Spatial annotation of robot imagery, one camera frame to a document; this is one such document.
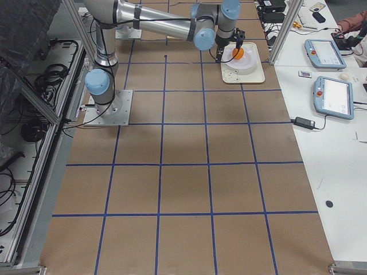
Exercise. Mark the person forearm in red sleeve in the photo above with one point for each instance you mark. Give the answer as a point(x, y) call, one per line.
point(353, 23)

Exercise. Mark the aluminium frame rail left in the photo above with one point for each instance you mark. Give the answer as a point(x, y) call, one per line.
point(45, 53)

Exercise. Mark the aluminium frame post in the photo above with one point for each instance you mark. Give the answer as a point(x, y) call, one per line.
point(290, 17)

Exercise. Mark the near blue teach pendant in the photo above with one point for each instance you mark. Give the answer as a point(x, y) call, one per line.
point(333, 97)

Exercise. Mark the orange fruit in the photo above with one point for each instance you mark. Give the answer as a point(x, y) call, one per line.
point(237, 53)

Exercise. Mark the far blue teach pendant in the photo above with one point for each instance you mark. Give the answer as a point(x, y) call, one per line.
point(324, 54)

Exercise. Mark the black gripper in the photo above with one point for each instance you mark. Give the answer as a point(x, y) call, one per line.
point(221, 43)

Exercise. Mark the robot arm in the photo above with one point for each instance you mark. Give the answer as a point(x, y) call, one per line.
point(209, 25)

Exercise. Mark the black adapter on white table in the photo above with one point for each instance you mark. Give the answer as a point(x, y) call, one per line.
point(304, 123)

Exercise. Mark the cream bear tray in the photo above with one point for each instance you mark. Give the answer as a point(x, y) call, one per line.
point(231, 77)

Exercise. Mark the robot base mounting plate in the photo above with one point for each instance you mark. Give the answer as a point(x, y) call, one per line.
point(117, 114)

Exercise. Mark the white ridged plate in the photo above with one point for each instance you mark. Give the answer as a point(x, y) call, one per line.
point(247, 64)

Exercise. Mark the blue teach pendant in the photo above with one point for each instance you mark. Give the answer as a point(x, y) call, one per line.
point(333, 97)
point(324, 54)

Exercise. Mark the small card box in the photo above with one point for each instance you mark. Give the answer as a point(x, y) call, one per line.
point(305, 74)

